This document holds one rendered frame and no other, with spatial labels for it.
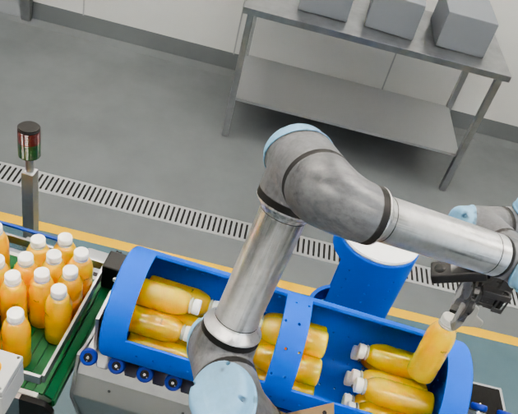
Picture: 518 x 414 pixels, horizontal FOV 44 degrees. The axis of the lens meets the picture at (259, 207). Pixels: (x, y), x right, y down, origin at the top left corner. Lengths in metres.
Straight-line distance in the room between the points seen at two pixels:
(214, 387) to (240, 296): 0.16
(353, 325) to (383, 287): 0.42
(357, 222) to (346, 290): 1.24
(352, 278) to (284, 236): 1.07
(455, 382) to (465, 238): 0.60
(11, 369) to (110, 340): 0.22
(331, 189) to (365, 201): 0.05
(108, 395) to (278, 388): 0.47
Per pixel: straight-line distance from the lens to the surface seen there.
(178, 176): 3.82
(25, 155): 1.95
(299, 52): 4.87
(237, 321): 1.17
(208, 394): 1.13
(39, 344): 1.83
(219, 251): 3.40
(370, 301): 2.19
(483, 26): 4.03
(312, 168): 0.96
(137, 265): 1.56
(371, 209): 0.95
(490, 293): 1.43
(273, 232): 1.08
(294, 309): 1.55
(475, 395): 3.11
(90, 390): 1.79
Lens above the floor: 2.37
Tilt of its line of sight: 39 degrees down
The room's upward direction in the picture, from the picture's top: 16 degrees clockwise
